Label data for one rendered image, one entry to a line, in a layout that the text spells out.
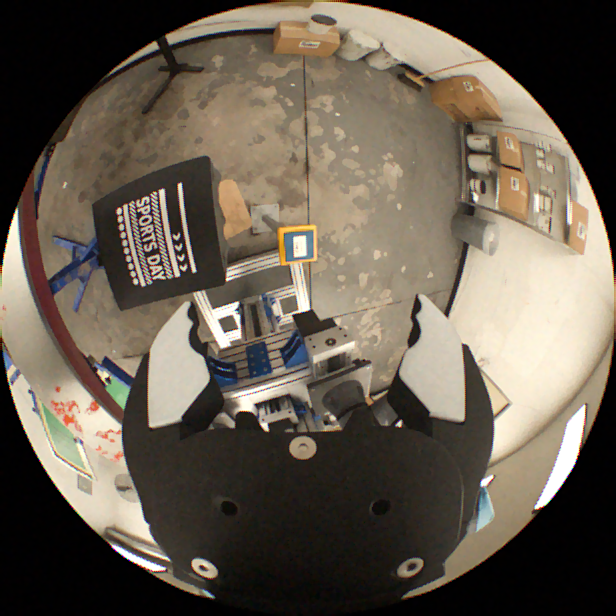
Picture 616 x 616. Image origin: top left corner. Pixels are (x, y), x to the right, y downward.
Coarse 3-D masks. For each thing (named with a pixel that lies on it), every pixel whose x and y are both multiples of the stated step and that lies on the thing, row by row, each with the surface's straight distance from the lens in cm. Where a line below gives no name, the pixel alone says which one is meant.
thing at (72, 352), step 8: (56, 312) 52; (64, 328) 57; (64, 336) 35; (64, 344) 25; (72, 344) 51; (72, 352) 31; (80, 352) 89; (72, 360) 22; (80, 360) 41; (80, 368) 26; (88, 368) 56; (88, 376) 31; (88, 384) 21; (96, 384) 36; (96, 392) 23; (104, 392) 41; (104, 400) 25; (112, 400) 45; (112, 408) 26; (120, 408) 47; (120, 416) 26
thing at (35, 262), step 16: (32, 176) 41; (32, 192) 47; (32, 208) 47; (32, 224) 42; (32, 240) 34; (32, 256) 26; (32, 272) 20; (48, 288) 63; (48, 304) 31; (48, 320) 19
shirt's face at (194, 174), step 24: (168, 168) 70; (192, 168) 67; (120, 192) 78; (144, 192) 72; (168, 192) 68; (192, 192) 66; (96, 216) 85; (192, 216) 66; (120, 240) 78; (192, 240) 67; (120, 264) 81; (216, 264) 68; (120, 288) 84; (144, 288) 79; (168, 288) 75; (192, 288) 72
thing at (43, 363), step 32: (32, 288) 16; (0, 320) 15; (32, 320) 15; (32, 352) 15; (64, 352) 19; (32, 384) 16; (64, 384) 16; (64, 416) 17; (96, 416) 17; (96, 448) 19
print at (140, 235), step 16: (160, 192) 69; (176, 192) 67; (128, 208) 75; (144, 208) 72; (160, 208) 69; (128, 224) 75; (144, 224) 72; (160, 224) 70; (128, 240) 76; (144, 240) 73; (160, 240) 70; (176, 240) 68; (128, 256) 78; (144, 256) 74; (160, 256) 72; (176, 256) 70; (192, 256) 68; (144, 272) 76; (160, 272) 73; (176, 272) 71; (192, 272) 70
